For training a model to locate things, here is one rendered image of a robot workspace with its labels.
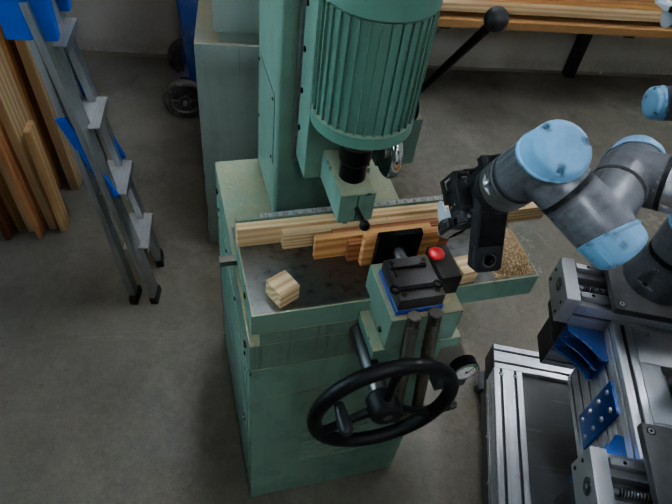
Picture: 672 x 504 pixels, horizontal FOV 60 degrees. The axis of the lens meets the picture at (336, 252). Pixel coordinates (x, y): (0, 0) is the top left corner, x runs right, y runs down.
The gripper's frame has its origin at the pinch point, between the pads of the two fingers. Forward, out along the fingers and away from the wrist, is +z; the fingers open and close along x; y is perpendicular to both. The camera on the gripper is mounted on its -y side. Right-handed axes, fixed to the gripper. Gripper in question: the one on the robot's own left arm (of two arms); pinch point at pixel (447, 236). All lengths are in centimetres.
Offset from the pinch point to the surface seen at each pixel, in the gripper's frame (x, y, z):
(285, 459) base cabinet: 24, -41, 74
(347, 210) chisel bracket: 13.6, 9.3, 10.9
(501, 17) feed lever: -1.9, 24.3, -26.3
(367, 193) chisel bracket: 10.1, 11.3, 7.9
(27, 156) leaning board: 94, 71, 125
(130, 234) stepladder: 60, 34, 105
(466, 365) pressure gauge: -13.3, -23.3, 31.6
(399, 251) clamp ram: 3.7, 0.9, 14.2
